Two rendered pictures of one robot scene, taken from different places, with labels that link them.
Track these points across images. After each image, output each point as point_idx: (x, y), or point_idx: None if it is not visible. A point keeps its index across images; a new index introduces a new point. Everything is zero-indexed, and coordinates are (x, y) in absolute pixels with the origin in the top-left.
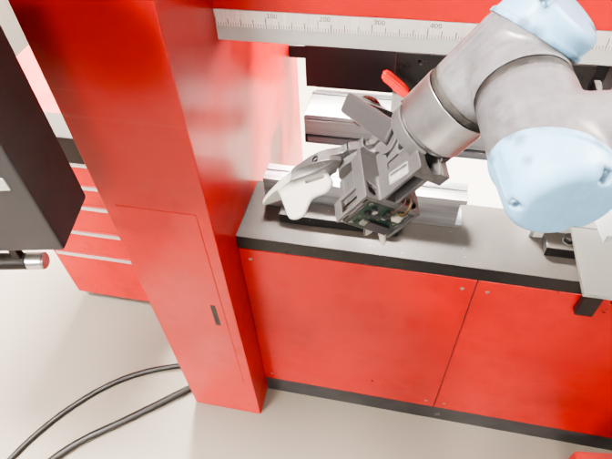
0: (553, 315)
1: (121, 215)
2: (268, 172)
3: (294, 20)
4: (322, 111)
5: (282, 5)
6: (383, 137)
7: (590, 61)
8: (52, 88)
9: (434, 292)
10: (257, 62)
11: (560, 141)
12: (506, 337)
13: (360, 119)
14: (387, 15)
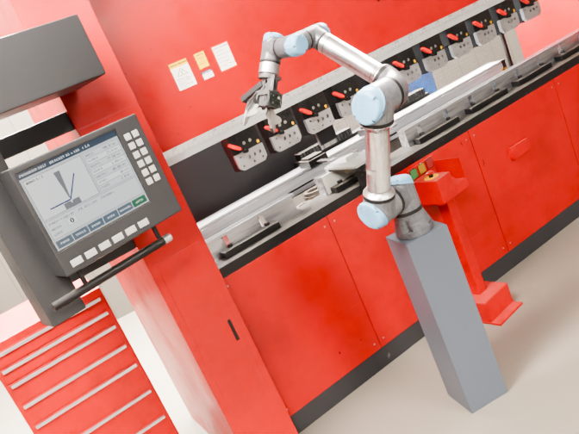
0: None
1: (160, 271)
2: None
3: (183, 145)
4: (199, 226)
5: (177, 142)
6: (260, 84)
7: (286, 107)
8: None
9: (317, 238)
10: None
11: (291, 35)
12: (363, 246)
13: (250, 93)
14: (215, 126)
